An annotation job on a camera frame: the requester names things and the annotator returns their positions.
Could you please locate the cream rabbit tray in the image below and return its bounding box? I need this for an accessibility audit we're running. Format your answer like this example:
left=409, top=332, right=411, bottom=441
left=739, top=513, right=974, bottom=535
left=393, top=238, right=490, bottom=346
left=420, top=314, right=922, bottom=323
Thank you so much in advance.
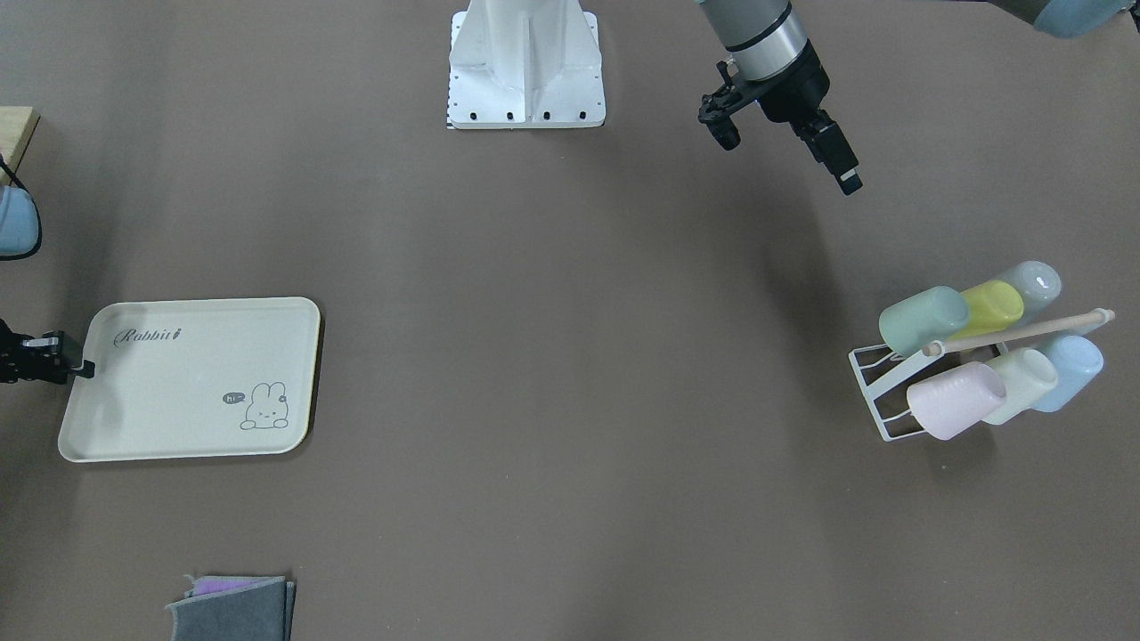
left=57, top=297, right=321, bottom=463

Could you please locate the yellow cup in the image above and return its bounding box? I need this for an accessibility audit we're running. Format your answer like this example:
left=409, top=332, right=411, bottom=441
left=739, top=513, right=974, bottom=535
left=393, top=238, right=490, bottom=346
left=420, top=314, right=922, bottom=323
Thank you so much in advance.
left=952, top=279, right=1025, bottom=339

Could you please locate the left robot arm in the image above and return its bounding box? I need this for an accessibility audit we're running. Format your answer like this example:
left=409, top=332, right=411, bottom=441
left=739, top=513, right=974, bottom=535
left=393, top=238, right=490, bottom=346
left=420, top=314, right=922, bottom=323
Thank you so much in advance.
left=697, top=1, right=862, bottom=195

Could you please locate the grey cup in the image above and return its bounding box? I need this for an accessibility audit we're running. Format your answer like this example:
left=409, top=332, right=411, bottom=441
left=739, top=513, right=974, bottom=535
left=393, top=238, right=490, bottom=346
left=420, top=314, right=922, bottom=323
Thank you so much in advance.
left=993, top=260, right=1062, bottom=326

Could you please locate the bamboo cutting board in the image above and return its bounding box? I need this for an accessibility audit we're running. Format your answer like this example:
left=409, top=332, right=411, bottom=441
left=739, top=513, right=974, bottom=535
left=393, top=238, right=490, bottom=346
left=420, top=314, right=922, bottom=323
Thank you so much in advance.
left=1, top=106, right=40, bottom=188

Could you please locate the green cup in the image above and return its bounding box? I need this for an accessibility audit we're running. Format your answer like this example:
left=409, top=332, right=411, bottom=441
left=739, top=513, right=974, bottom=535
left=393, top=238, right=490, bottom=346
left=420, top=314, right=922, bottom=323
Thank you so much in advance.
left=878, top=287, right=972, bottom=356

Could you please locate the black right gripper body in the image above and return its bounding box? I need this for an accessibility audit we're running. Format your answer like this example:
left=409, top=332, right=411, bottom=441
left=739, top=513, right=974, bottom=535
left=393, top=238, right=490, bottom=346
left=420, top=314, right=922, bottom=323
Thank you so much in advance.
left=1, top=321, right=70, bottom=386

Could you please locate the purple folded cloth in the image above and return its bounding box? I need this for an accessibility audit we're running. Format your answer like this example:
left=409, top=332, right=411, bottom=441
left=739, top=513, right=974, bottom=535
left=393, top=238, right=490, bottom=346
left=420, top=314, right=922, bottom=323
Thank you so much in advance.
left=184, top=575, right=274, bottom=599

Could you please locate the grey folded cloth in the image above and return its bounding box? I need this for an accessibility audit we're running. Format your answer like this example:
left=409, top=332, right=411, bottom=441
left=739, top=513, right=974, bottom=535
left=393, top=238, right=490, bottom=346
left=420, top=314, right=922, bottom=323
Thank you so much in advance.
left=166, top=576, right=296, bottom=640

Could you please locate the cream white cup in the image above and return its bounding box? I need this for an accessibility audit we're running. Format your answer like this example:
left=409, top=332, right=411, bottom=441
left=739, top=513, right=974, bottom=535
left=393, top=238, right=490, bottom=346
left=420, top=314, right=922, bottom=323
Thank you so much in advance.
left=982, top=346, right=1059, bottom=425

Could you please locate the white wire cup rack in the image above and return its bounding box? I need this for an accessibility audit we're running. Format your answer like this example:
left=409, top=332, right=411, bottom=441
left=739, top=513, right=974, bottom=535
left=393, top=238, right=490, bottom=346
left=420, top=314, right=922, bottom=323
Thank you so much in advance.
left=850, top=308, right=1116, bottom=443

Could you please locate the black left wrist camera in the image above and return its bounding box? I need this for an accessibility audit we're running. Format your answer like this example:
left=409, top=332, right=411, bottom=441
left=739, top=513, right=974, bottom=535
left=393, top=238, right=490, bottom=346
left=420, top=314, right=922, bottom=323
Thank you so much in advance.
left=697, top=60, right=765, bottom=151

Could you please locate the pink cup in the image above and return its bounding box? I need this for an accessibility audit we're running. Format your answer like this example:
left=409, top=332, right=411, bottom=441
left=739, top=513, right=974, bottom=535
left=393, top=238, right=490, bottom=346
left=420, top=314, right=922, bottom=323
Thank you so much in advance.
left=907, top=362, right=1008, bottom=441

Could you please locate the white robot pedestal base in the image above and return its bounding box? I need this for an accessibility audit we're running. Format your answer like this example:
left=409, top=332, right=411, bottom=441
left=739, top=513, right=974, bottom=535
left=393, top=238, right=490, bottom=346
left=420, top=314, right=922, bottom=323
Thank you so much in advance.
left=445, top=1, right=606, bottom=130

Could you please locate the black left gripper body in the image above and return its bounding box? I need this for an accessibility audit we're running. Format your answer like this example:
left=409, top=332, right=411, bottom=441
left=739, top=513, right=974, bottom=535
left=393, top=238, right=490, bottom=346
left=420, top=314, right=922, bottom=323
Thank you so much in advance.
left=758, top=42, right=834, bottom=141

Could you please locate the blue cup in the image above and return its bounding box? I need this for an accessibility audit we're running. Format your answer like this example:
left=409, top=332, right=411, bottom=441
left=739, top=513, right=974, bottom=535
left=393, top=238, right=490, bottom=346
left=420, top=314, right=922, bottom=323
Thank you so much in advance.
left=1031, top=333, right=1106, bottom=413

